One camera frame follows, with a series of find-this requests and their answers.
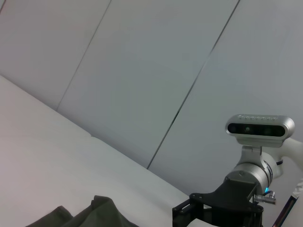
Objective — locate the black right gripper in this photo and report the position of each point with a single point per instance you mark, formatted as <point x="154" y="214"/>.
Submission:
<point x="232" y="203"/>

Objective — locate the dark green T-shirt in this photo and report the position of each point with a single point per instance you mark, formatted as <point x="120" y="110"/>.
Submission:
<point x="94" y="215"/>

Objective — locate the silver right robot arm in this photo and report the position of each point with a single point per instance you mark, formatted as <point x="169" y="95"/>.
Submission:
<point x="260" y="172"/>

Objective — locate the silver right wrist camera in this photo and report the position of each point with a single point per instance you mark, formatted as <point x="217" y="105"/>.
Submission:
<point x="260" y="128"/>

